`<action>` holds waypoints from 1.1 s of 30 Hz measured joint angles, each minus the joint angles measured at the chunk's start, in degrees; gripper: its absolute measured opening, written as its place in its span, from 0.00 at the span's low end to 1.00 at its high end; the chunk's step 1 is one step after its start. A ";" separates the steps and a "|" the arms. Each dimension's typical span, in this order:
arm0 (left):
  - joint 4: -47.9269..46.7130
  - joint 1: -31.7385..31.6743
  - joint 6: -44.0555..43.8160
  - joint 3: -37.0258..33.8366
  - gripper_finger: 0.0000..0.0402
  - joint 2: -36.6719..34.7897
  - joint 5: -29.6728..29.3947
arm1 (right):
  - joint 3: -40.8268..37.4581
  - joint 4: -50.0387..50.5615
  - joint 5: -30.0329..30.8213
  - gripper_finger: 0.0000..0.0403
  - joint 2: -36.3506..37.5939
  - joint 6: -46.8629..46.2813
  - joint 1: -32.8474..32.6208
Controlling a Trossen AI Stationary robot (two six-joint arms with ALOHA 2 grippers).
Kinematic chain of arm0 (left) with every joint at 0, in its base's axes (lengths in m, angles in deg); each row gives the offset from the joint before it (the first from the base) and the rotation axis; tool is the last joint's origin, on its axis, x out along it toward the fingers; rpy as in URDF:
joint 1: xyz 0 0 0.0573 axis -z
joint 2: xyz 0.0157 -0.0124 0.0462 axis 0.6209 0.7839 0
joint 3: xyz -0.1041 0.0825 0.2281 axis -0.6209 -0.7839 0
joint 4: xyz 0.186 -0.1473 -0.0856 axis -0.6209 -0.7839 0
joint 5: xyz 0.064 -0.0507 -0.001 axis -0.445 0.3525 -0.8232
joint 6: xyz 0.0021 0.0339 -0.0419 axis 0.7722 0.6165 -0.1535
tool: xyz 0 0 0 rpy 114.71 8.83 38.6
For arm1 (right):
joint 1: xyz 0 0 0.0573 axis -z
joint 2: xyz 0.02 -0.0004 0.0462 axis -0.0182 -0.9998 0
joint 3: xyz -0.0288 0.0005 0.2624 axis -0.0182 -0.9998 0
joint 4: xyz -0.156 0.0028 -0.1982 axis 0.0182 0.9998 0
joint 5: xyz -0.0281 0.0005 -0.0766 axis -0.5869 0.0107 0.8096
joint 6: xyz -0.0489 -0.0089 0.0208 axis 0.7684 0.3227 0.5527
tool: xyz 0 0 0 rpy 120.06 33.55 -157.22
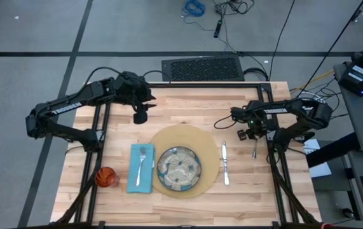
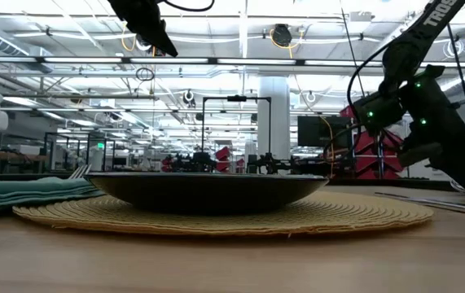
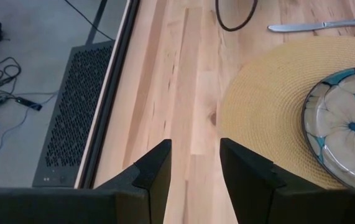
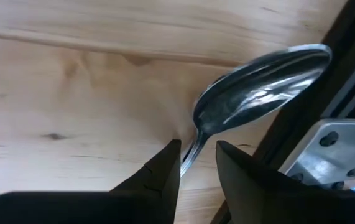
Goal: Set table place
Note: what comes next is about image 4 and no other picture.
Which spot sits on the silver metal mounting bracket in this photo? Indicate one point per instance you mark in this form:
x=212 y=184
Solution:
x=335 y=155

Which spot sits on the silver spoon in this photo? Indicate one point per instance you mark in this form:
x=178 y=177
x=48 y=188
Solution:
x=251 y=93

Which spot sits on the black aluminium table frame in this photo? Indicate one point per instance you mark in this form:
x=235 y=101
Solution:
x=301 y=121

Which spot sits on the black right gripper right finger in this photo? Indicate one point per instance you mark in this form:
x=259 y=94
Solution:
x=273 y=202

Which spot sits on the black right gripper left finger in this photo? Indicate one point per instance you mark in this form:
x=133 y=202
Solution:
x=102 y=207

